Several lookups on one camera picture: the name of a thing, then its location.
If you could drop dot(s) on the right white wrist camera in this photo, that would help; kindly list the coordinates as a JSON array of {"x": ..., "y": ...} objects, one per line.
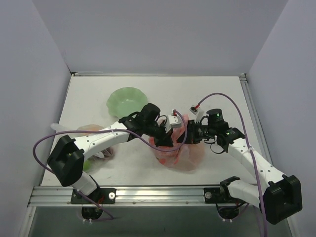
[{"x": 198, "y": 112}]

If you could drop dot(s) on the clear bag of fruits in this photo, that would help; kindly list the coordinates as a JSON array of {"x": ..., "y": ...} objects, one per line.
[{"x": 98, "y": 160}]

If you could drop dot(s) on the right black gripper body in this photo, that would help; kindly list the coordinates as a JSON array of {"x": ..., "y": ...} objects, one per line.
[{"x": 188, "y": 135}]

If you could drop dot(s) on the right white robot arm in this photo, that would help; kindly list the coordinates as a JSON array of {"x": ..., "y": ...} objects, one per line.
[{"x": 277, "y": 195}]

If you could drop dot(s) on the aluminium front rail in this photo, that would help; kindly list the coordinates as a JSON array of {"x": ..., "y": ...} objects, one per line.
[{"x": 54, "y": 196}]

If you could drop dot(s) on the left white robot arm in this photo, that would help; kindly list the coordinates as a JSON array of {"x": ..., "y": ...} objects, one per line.
[{"x": 69, "y": 154}]

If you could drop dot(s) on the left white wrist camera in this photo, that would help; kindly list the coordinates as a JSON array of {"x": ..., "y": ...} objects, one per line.
[{"x": 173, "y": 121}]

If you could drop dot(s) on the green wavy plate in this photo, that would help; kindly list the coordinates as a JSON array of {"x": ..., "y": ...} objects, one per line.
[{"x": 125, "y": 101}]

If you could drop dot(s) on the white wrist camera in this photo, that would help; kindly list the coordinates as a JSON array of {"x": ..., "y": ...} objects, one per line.
[
  {"x": 173, "y": 121},
  {"x": 198, "y": 112}
]

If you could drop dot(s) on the pink plastic bag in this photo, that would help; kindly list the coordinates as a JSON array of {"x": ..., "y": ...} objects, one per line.
[{"x": 185, "y": 159}]

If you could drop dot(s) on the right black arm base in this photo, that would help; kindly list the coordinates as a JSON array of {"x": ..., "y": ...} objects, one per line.
[{"x": 228, "y": 207}]

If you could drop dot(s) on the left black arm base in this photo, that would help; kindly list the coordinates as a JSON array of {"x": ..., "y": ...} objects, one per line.
[{"x": 92, "y": 205}]

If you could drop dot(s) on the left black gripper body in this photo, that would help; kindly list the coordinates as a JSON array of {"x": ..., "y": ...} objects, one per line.
[{"x": 162, "y": 138}]

